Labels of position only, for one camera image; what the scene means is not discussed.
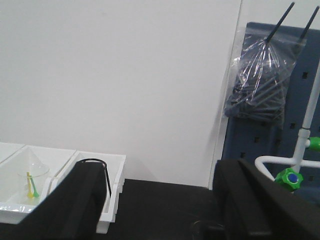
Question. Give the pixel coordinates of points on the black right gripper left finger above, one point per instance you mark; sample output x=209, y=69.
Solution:
x=71, y=212

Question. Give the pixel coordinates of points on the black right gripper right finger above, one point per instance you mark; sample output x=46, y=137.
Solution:
x=255, y=208

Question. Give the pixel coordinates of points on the green plastic spatula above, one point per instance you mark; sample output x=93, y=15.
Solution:
x=35, y=193

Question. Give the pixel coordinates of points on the yellow plastic spatula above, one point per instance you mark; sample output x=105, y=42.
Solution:
x=29, y=194

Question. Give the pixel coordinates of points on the white gooseneck lab faucet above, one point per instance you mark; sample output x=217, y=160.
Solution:
x=290, y=178

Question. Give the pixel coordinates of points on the middle white storage bin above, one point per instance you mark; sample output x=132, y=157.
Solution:
x=12, y=208

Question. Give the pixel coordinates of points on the white storage bin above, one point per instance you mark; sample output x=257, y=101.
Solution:
x=115, y=167
x=8, y=149
x=12, y=208

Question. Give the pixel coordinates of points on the right white storage bin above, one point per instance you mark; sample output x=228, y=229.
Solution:
x=115, y=167

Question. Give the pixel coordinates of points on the left white storage bin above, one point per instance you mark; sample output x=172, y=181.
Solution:
x=8, y=149

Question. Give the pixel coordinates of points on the plastic bag of pegs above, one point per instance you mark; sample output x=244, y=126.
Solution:
x=262, y=75

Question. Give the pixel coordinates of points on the black wire tripod stand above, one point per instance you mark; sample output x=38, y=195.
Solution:
x=105, y=166

